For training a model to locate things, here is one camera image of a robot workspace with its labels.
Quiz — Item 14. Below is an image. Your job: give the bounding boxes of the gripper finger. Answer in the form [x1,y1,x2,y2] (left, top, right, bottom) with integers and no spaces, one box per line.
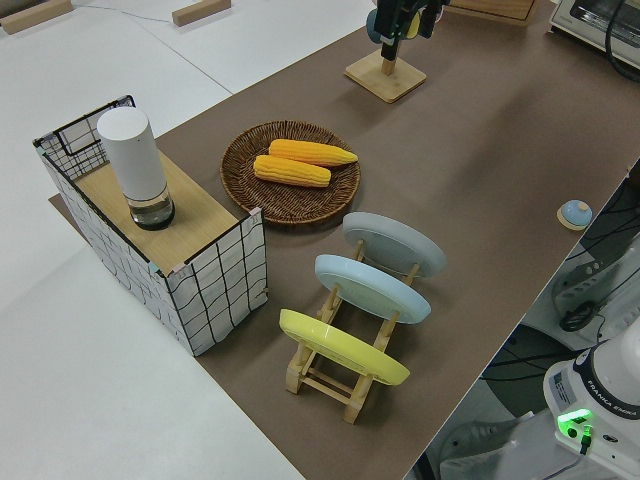
[374,0,402,59]
[418,0,447,40]

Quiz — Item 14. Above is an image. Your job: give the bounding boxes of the wooden drawer cabinet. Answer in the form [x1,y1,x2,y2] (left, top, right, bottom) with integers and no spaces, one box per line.
[444,0,537,27]

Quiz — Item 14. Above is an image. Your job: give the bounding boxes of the dark blue mug yellow inside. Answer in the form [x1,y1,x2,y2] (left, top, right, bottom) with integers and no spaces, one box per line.
[366,8,422,42]

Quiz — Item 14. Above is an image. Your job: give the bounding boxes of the wooden mug tree stand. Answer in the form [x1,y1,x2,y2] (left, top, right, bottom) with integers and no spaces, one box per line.
[343,42,428,105]

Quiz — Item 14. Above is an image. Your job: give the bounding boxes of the brown table mat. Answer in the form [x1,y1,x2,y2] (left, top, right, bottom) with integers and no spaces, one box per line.
[48,0,640,480]

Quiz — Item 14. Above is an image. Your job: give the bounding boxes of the yellow corn cob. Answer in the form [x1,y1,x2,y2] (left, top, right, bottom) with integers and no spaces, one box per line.
[268,138,360,168]
[253,154,333,189]

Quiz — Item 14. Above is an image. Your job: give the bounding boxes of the cream toaster oven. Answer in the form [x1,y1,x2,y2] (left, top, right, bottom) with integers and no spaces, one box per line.
[547,0,640,69]

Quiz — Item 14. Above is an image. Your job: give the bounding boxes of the light wooden block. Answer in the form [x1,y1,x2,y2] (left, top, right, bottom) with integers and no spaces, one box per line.
[171,0,233,27]
[0,0,74,35]

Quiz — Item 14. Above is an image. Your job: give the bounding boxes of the round wicker basket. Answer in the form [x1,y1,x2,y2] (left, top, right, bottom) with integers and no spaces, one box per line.
[220,119,362,230]

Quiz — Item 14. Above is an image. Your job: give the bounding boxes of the grey plate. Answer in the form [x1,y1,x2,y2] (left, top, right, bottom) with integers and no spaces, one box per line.
[342,211,447,280]

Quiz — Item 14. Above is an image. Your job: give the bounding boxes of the blue call bell wooden base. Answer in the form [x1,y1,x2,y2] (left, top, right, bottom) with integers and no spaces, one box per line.
[556,199,594,231]

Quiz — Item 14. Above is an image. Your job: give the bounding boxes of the light blue plate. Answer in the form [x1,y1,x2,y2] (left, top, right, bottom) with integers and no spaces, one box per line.
[314,253,432,326]

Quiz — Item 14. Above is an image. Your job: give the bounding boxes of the white cylinder bottle clear base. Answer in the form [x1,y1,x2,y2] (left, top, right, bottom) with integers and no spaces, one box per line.
[96,108,177,232]

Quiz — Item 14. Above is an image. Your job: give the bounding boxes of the yellow plate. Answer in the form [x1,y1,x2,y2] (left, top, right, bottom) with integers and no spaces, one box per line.
[278,308,412,387]

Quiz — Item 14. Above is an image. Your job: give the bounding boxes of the wooden plate rack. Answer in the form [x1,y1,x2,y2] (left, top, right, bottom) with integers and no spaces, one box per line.
[285,238,421,425]

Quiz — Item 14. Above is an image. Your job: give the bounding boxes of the black toaster power cable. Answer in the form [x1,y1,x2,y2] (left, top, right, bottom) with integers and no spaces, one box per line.
[603,0,640,85]

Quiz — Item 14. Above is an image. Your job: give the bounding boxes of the wooden box with wire basket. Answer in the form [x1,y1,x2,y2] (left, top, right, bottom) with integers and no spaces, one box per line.
[32,93,269,357]

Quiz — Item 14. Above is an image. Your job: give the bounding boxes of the black coiled cable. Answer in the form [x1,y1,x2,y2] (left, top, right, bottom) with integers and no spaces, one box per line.
[558,301,600,333]

